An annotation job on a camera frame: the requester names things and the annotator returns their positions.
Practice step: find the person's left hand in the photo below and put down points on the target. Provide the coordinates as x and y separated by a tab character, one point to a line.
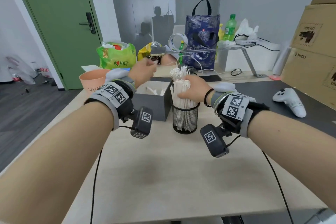
143	71

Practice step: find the person's right hand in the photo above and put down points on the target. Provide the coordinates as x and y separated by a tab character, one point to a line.
197	90

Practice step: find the dark grey box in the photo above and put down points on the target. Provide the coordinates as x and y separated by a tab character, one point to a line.
157	108

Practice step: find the black mesh cup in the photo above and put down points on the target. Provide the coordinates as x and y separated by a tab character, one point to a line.
186	132

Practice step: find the person's left forearm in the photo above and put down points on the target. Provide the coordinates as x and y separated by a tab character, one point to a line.
57	158

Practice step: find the blue tissue box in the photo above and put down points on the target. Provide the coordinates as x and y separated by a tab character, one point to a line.
123	69

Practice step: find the large brown cardboard box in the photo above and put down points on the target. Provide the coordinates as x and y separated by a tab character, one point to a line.
304	79
325	16

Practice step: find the black flat phone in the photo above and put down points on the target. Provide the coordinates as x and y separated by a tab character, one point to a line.
210	78

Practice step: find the yellow snack bag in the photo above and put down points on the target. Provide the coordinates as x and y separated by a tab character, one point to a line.
143	53

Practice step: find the dark grey pouch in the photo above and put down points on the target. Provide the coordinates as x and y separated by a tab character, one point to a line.
195	69

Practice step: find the grey smartphone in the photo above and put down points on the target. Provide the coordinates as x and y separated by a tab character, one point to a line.
158	50

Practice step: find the beige round pouch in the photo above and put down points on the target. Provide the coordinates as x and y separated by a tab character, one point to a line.
168	59

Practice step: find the white wrist tracker puck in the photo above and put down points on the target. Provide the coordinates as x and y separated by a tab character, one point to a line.
225	87
115	74

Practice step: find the blue patterned tote bag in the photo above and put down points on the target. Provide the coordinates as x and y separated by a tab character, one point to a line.
199	61

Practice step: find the green plastic bag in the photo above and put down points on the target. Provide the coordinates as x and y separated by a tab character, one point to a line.
115	57

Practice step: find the black wrist band marker plates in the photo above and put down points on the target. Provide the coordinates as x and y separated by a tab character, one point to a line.
233	105
113	92

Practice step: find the small green bottle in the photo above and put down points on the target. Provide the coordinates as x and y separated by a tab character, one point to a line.
181	46

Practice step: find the clear tape roll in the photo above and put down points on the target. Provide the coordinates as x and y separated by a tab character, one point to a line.
185	40

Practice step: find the pink plastic bin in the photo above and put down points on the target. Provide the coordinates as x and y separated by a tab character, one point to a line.
92	79

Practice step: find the white paper sheet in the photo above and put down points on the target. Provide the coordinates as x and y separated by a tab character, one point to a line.
90	68

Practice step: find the white crumpled tissue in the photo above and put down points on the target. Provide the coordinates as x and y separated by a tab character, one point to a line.
229	43

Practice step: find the clear acrylic desk riser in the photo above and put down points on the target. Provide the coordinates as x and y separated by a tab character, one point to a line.
252	61

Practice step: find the yellow packet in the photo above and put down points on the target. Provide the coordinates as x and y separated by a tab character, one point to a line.
221	32

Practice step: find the black desk mat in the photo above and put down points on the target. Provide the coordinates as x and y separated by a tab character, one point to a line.
262	90

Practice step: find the white power hub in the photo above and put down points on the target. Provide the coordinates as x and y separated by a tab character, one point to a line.
246	42

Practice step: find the green soda bottle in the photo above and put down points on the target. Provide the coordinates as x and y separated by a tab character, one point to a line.
230	29

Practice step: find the white low cabinet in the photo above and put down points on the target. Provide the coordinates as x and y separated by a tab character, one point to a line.
265	61

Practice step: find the white crumpled plastic bag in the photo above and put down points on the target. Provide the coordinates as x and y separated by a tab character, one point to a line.
244	28

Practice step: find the pink lid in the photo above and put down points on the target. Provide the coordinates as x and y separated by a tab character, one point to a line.
275	77

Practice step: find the white game controller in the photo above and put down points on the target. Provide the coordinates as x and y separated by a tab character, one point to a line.
288	97

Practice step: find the white bag red print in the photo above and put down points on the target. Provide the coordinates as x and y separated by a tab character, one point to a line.
46	72

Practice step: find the green door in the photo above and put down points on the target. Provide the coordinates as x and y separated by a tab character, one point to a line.
52	21

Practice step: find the translucent plastic bag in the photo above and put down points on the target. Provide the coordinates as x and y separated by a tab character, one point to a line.
21	70

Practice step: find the bottle with red label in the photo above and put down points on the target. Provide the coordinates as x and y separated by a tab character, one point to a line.
15	78

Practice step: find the dark grey wrist camera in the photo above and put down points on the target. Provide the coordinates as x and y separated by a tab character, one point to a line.
218	147
140	126

